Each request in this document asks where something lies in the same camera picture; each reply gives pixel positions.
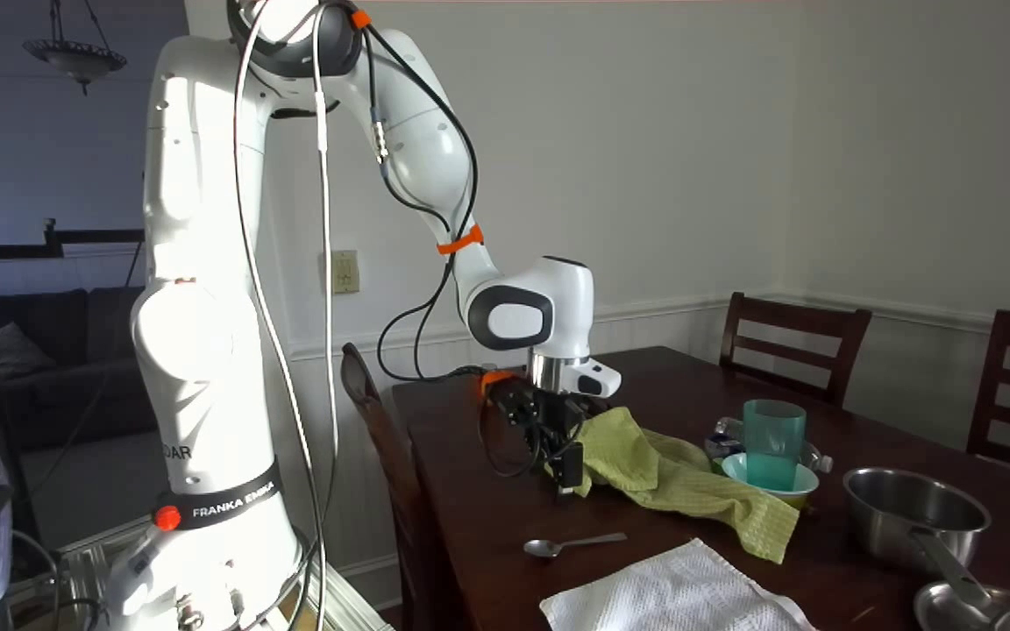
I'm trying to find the steel pot with handle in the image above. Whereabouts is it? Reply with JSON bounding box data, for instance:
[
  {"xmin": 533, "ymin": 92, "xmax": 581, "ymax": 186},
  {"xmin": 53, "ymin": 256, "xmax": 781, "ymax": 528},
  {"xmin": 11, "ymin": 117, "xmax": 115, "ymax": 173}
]
[{"xmin": 843, "ymin": 466, "xmax": 993, "ymax": 607}]

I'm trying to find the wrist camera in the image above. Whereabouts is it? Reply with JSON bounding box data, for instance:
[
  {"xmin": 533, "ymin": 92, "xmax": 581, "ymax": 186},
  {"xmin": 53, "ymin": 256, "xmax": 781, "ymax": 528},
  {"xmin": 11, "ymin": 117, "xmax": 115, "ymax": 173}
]
[{"xmin": 489, "ymin": 379, "xmax": 541, "ymax": 430}]

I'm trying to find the dark sofa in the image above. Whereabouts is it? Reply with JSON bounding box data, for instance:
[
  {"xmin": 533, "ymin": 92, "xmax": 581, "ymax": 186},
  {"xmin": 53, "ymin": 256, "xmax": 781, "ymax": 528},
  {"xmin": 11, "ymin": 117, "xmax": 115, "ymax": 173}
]
[{"xmin": 0, "ymin": 287, "xmax": 160, "ymax": 453}]

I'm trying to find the hanging ceiling lamp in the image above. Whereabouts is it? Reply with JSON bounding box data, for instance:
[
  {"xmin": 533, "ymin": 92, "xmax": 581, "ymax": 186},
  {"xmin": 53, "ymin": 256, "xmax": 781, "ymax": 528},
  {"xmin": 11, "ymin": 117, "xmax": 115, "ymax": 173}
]
[{"xmin": 22, "ymin": 0, "xmax": 128, "ymax": 96}]

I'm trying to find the teal plastic cup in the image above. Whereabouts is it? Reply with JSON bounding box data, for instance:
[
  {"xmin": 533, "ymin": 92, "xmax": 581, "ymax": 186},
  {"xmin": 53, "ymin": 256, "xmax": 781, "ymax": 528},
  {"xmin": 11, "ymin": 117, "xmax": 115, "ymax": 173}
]
[{"xmin": 742, "ymin": 399, "xmax": 807, "ymax": 493}]

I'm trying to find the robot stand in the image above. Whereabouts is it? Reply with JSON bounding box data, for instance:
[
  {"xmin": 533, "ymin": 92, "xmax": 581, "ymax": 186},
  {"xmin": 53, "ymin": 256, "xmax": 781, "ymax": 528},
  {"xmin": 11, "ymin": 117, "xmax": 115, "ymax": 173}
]
[{"xmin": 10, "ymin": 515, "xmax": 394, "ymax": 631}]

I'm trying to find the white paper towel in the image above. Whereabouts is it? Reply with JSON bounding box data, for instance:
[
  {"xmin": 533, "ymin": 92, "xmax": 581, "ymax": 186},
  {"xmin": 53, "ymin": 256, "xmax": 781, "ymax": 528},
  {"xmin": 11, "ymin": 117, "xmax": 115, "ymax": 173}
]
[{"xmin": 539, "ymin": 538, "xmax": 819, "ymax": 631}]

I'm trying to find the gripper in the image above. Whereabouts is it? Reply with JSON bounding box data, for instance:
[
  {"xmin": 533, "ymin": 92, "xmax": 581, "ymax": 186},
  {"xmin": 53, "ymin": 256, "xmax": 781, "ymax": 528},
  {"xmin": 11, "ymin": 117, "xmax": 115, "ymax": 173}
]
[{"xmin": 523, "ymin": 388, "xmax": 591, "ymax": 497}]

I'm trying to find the metal spoon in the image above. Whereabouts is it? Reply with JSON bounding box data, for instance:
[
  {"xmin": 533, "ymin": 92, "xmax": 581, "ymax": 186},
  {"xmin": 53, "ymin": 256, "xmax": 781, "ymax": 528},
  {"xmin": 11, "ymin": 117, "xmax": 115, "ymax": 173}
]
[{"xmin": 523, "ymin": 531, "xmax": 629, "ymax": 560}]

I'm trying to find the light green bowl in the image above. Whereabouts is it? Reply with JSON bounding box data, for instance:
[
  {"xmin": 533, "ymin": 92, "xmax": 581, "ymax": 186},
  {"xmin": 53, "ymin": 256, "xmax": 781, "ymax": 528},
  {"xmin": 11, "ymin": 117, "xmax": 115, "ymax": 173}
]
[{"xmin": 720, "ymin": 451, "xmax": 821, "ymax": 512}]

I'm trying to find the grey cushion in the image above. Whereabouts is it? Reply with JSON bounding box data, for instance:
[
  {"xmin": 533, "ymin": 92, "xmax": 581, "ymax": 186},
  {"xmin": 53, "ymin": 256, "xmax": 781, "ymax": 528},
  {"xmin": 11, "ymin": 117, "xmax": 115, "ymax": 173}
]
[{"xmin": 0, "ymin": 322, "xmax": 58, "ymax": 381}]

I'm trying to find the dark wooden railing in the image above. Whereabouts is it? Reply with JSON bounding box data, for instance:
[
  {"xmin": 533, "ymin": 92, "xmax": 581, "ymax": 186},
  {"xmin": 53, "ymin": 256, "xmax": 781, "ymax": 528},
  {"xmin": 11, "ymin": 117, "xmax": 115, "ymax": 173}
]
[{"xmin": 0, "ymin": 218, "xmax": 146, "ymax": 261}]

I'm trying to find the green checked cloth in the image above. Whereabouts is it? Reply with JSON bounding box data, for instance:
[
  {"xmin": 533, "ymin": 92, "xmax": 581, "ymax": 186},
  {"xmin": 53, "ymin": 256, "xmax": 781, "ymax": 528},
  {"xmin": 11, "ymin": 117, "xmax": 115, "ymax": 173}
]
[{"xmin": 547, "ymin": 406, "xmax": 800, "ymax": 564}]

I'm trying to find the wall switch plate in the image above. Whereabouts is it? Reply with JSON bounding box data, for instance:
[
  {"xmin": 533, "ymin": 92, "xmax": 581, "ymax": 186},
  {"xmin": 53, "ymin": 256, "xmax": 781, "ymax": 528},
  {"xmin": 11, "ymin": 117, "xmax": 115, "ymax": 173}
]
[{"xmin": 331, "ymin": 250, "xmax": 360, "ymax": 295}]

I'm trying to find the clear plastic bottle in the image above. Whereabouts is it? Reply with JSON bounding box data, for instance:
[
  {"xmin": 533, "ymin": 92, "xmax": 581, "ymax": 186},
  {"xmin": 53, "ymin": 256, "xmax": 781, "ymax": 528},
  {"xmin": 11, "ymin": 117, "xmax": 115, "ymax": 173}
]
[{"xmin": 704, "ymin": 416, "xmax": 834, "ymax": 475}]

